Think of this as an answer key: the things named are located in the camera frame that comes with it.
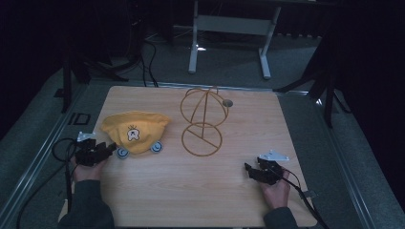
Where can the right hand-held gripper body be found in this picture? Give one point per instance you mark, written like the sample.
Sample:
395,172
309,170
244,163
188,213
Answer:
270,171

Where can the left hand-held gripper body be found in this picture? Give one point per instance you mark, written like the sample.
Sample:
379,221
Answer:
86,152

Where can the yellow cartoon print hat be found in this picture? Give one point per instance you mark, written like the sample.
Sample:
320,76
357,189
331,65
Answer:
143,124

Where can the person's left hand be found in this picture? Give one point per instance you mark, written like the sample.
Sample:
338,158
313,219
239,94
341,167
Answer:
87,173

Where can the person's right hand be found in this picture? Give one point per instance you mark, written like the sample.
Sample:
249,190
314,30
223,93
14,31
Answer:
277,194

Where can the grey round table grommet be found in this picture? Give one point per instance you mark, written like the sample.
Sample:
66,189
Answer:
227,103

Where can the black tripod stand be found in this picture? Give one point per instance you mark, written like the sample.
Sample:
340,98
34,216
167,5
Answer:
83,70
324,82

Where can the black rectangular floor frame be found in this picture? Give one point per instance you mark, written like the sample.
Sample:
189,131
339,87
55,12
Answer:
79,118

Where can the metal floor rail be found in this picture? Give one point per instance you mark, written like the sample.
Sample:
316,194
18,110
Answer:
347,165
38,152

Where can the white metal desk frame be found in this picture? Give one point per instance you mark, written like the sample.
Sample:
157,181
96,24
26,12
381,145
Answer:
232,24

